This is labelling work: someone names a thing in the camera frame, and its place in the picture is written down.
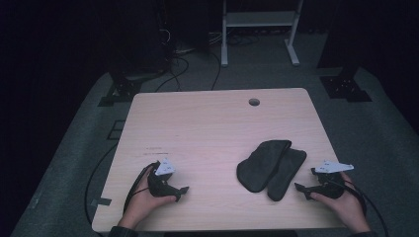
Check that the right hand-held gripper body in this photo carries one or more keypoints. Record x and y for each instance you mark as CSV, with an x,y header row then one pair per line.
x,y
329,186

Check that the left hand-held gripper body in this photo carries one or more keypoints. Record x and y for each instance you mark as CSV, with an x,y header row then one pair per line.
x,y
159,184

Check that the purple and black towel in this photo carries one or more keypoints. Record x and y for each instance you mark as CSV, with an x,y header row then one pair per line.
x,y
263,166

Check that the person's left hand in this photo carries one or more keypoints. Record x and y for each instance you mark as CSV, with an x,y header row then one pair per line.
x,y
145,207

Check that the person's right hand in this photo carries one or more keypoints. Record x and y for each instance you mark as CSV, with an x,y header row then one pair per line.
x,y
347,207

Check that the grey floor tape strip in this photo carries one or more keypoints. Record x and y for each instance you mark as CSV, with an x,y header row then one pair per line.
x,y
101,201

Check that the black floor tape rectangle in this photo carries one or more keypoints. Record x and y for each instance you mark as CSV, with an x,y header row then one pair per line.
x,y
116,130

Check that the black stand base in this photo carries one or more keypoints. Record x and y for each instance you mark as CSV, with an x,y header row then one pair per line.
x,y
123,90
346,87

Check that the white metal table frame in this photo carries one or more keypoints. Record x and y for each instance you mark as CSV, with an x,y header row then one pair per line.
x,y
260,18

